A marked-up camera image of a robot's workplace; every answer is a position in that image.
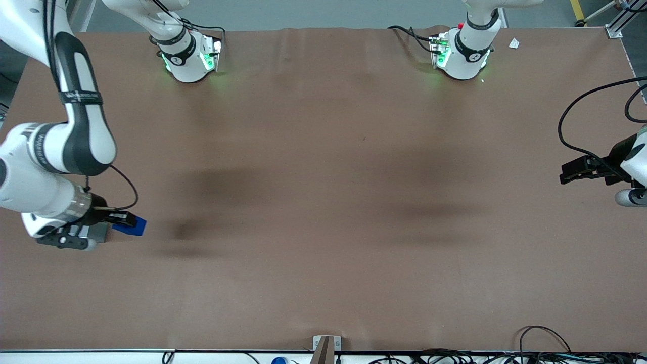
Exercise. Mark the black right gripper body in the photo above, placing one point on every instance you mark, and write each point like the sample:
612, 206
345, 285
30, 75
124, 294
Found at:
96, 216

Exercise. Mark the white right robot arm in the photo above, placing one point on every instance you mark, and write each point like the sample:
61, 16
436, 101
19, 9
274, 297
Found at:
86, 131

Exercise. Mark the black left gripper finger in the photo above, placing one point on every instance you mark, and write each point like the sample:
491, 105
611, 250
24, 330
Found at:
581, 164
571, 177

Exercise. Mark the blue plastic insert part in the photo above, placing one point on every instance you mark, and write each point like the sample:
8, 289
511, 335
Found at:
136, 228

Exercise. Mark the grey metal camera bracket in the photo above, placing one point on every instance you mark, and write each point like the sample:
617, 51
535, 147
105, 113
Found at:
326, 349

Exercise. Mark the blue round cap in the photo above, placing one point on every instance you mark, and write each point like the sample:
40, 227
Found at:
279, 361

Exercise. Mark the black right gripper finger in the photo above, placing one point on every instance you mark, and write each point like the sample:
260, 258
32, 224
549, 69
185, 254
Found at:
126, 219
111, 218

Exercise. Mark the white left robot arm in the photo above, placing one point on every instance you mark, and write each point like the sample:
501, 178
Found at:
467, 55

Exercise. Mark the aluminium frame post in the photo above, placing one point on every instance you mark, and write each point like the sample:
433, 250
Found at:
620, 20

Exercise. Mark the gray square base block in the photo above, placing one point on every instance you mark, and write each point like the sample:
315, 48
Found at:
101, 232

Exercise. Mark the grey rod with black foot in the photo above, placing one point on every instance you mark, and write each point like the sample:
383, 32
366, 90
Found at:
596, 12

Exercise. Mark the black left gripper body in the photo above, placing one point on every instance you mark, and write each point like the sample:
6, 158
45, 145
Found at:
615, 154

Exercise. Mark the small white paper scrap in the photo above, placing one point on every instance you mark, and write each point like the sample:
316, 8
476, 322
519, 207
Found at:
514, 43

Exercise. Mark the brown paper table cover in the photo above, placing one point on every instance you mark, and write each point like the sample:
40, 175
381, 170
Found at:
323, 202

